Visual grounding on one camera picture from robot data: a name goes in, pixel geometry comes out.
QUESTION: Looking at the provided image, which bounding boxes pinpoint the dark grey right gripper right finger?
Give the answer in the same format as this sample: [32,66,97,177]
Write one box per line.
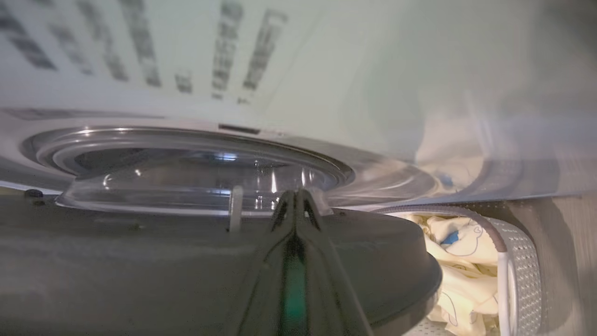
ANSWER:
[296,188,374,336]

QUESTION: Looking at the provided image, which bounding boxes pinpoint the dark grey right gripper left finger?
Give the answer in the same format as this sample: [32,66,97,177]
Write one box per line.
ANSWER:
[224,189,298,336]

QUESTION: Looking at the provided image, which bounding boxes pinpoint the dark round glass washer door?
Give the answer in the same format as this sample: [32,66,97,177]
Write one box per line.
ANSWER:
[0,152,443,336]

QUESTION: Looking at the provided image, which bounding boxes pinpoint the yellow printed cloth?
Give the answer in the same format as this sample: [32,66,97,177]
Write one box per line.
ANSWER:
[406,212,500,336]

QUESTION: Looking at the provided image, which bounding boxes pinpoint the cream perforated laundry basket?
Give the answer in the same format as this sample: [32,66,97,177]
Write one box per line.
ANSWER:
[373,204,544,336]

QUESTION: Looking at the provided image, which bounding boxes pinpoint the white washing machine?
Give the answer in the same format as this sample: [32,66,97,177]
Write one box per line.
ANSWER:
[0,0,597,208]

